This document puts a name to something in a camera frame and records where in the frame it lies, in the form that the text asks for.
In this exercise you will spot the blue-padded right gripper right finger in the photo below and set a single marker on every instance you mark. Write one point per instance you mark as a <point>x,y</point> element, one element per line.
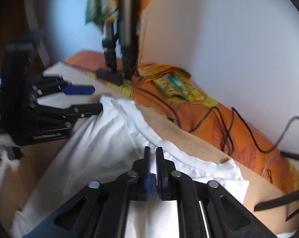
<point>205,210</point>

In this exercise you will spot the white t-shirt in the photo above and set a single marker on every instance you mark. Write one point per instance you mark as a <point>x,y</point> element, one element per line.
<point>105,147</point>

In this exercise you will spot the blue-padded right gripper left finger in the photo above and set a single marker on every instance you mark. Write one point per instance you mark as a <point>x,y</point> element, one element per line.
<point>99,210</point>

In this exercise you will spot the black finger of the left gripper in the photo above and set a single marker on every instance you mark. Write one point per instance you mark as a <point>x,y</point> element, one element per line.
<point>75,110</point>

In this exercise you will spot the colourful floral cloth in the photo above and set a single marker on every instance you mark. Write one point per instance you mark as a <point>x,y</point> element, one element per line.
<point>100,12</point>

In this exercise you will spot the orange floral bed sheet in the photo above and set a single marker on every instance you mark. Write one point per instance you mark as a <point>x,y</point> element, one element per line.
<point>196,112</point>

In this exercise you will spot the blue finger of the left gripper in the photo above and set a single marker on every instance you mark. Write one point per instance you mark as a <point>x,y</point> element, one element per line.
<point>49,85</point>

